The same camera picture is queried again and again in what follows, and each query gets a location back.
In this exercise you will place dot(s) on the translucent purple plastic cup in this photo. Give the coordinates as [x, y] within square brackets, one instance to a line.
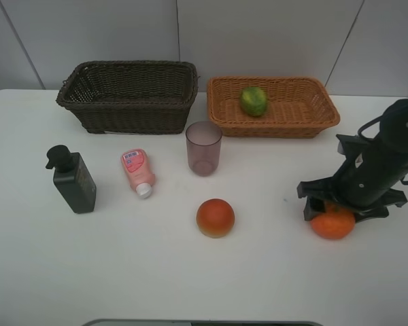
[203, 142]

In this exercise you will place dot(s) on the dark brown wicker basket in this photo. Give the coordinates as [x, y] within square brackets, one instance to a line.
[131, 97]

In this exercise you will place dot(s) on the pink lotion bottle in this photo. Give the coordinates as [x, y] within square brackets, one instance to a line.
[138, 171]

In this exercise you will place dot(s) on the red orange half fruit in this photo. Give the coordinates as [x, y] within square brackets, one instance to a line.
[215, 218]

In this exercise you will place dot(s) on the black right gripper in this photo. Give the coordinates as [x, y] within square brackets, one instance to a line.
[362, 183]

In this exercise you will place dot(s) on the orange tangerine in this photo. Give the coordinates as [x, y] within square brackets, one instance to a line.
[335, 223]

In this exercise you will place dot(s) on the light orange wicker basket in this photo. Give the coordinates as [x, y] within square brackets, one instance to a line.
[297, 107]

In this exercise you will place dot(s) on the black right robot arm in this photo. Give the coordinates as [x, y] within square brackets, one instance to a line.
[391, 127]

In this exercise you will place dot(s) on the dark green pump bottle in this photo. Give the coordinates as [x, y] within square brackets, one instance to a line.
[72, 179]

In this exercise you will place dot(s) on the green lime fruit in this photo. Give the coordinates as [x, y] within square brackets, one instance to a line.
[253, 101]

